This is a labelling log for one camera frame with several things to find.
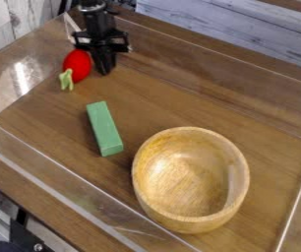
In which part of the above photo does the green rectangular block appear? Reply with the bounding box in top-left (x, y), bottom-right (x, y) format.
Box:
top-left (86, 101), bottom-right (123, 157)

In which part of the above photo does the clear acrylic tray wall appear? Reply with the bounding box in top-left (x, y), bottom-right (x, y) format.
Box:
top-left (0, 12), bottom-right (301, 252)

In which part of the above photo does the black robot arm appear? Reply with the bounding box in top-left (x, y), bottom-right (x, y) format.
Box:
top-left (72, 0), bottom-right (129, 76)

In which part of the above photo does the black clamp under table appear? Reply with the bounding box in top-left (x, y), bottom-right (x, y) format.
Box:
top-left (0, 210), bottom-right (54, 252)

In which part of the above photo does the red plush radish toy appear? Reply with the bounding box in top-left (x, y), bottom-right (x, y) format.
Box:
top-left (58, 49), bottom-right (92, 91)

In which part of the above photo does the clear acrylic corner bracket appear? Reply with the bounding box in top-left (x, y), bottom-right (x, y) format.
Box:
top-left (62, 13), bottom-right (81, 44)

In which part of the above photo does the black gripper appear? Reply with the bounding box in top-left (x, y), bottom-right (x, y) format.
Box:
top-left (72, 29), bottom-right (129, 75)

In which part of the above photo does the wooden bowl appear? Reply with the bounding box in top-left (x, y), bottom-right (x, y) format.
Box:
top-left (131, 127), bottom-right (251, 234)

